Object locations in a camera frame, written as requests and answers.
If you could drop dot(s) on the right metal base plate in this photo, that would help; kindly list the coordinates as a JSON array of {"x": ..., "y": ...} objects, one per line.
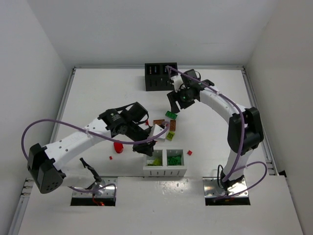
[{"x": 212, "y": 190}]

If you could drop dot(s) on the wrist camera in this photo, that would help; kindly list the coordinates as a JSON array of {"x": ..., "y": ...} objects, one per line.
[
  {"x": 158, "y": 131},
  {"x": 178, "y": 83}
]

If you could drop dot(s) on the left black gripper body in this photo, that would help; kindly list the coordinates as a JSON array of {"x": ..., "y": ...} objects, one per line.
[{"x": 142, "y": 143}]

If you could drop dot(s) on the black two-compartment container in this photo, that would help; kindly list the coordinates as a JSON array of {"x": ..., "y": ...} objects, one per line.
[{"x": 157, "y": 77}]

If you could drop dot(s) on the white two-compartment container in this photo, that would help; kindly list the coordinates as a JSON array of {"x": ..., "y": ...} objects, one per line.
[{"x": 165, "y": 170}]

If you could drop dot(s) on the red oval lego piece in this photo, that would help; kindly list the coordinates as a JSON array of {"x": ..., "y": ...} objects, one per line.
[{"x": 118, "y": 147}]

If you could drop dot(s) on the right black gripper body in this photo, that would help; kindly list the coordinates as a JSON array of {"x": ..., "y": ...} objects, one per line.
[{"x": 176, "y": 98}]

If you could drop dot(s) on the brown flat lego plate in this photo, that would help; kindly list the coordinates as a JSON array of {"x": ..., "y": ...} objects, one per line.
[{"x": 158, "y": 121}]

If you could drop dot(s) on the dark green lego brick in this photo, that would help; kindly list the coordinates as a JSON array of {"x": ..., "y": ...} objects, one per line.
[{"x": 174, "y": 160}]

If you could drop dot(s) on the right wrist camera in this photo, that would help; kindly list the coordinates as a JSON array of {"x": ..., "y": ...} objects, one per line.
[{"x": 178, "y": 83}]

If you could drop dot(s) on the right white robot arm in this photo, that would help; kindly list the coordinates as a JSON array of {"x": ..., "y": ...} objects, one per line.
[{"x": 245, "y": 130}]

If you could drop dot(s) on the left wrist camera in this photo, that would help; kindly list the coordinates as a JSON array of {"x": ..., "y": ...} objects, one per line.
[{"x": 158, "y": 131}]

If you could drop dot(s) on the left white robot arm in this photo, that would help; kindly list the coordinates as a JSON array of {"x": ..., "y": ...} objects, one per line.
[{"x": 46, "y": 163}]

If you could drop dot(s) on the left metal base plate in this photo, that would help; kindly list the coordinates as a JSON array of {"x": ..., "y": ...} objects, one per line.
[{"x": 106, "y": 188}]

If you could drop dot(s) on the metal base plate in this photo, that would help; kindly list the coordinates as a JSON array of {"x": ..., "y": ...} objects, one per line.
[
  {"x": 212, "y": 190},
  {"x": 106, "y": 188}
]

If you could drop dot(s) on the lime lego brick top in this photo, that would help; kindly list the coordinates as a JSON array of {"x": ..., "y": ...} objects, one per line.
[{"x": 157, "y": 162}]

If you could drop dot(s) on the dark green flat lego plate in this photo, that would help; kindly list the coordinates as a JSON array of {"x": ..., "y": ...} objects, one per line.
[{"x": 171, "y": 115}]

